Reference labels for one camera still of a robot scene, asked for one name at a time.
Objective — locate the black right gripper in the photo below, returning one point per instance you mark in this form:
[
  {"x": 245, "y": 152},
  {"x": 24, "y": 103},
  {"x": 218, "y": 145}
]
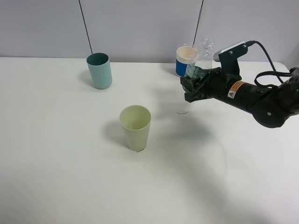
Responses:
[{"x": 213, "y": 85}]

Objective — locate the clear water bottle green label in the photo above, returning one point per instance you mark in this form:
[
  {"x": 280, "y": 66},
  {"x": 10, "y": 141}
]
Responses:
[{"x": 198, "y": 59}]

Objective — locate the pale green plastic cup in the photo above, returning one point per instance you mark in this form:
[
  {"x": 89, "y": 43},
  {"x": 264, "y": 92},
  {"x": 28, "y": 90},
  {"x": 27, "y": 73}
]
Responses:
[{"x": 135, "y": 121}]

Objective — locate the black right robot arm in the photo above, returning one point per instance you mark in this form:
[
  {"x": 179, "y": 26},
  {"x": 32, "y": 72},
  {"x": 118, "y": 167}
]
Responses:
[{"x": 270, "y": 105}]

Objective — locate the blue and white paper cup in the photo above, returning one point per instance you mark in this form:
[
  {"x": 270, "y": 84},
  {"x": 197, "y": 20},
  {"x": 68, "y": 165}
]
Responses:
[{"x": 182, "y": 60}]

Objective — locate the teal plastic cup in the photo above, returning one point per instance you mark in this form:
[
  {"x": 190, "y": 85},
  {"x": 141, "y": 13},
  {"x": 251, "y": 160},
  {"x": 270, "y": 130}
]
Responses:
[{"x": 100, "y": 70}]

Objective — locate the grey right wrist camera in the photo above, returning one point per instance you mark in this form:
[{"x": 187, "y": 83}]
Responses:
[{"x": 228, "y": 57}]

